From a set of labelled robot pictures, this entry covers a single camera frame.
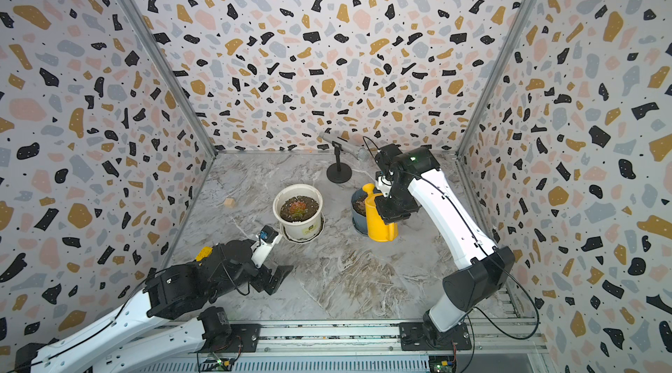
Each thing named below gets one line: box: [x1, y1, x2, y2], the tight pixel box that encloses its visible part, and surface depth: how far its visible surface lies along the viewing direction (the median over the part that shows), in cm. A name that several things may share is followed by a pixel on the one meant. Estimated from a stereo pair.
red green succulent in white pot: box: [288, 201, 308, 220], surface depth 92 cm
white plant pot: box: [272, 183, 324, 240], surface depth 92 cm
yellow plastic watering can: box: [362, 182, 399, 243], surface depth 77 cm
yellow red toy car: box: [195, 246, 213, 262], surface depth 85 cm
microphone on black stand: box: [319, 131, 371, 184], surface depth 115 cm
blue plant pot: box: [350, 187, 368, 235], surface depth 96 cm
